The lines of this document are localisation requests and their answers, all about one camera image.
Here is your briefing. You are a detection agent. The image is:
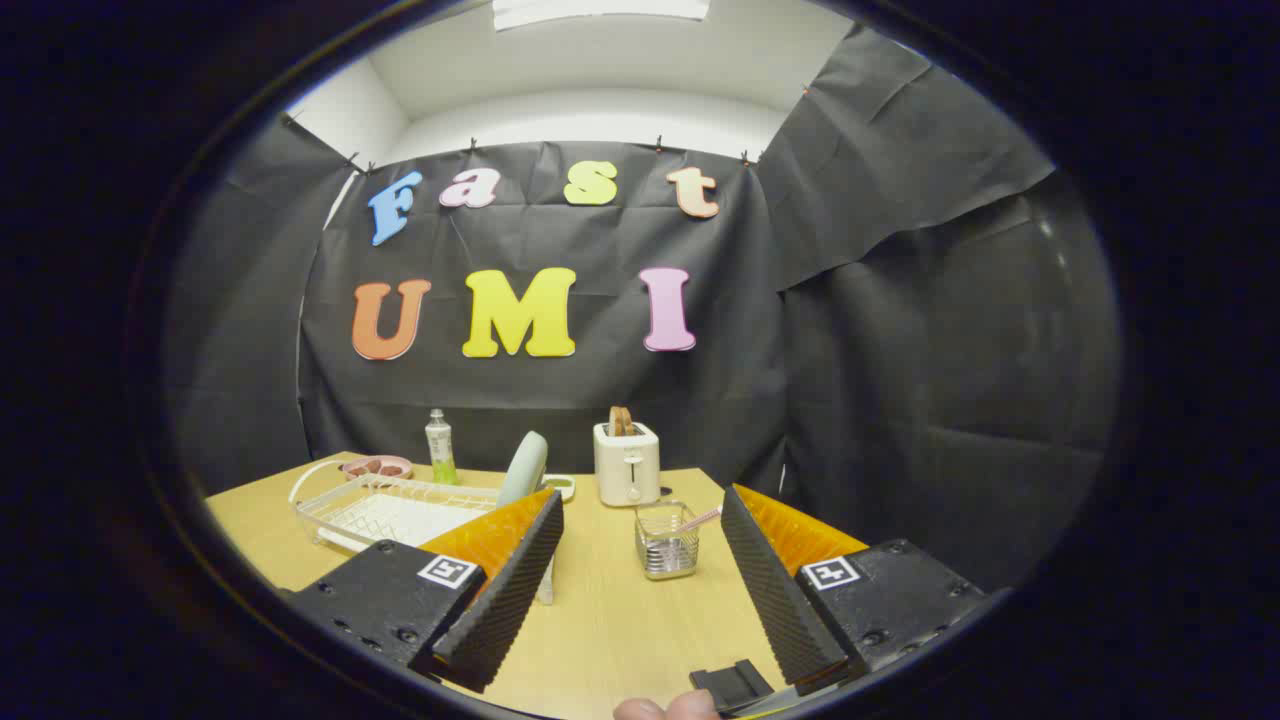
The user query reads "green drink bottle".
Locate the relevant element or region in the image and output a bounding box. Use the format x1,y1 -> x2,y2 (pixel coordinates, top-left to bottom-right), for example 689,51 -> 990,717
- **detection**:
425,408 -> 459,486

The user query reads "metal wire basket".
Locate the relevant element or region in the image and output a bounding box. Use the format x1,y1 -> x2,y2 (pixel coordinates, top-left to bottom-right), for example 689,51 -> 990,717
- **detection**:
634,500 -> 701,581

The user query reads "pink plate with food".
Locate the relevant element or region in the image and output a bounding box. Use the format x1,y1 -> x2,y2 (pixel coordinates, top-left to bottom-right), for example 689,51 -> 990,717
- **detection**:
341,455 -> 414,482

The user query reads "white wire dish rack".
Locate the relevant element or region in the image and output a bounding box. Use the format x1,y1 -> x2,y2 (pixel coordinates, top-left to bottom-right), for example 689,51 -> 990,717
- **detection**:
288,458 -> 557,607

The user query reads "ceiling light panel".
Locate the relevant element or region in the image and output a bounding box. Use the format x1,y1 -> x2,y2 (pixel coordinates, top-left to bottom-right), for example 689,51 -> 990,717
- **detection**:
492,0 -> 711,31

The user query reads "cream toaster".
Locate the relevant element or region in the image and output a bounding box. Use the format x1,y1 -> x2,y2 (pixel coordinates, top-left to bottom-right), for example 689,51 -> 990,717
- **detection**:
593,421 -> 662,508

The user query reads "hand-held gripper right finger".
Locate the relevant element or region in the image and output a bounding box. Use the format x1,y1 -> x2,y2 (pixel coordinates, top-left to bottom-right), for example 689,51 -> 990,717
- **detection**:
720,484 -> 991,698

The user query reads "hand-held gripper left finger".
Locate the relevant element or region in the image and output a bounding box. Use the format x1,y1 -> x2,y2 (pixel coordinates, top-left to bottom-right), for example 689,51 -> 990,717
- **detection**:
285,488 -> 565,694

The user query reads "pale green plate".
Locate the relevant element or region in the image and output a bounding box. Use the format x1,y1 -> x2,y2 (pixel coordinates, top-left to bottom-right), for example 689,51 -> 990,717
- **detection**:
497,431 -> 549,506

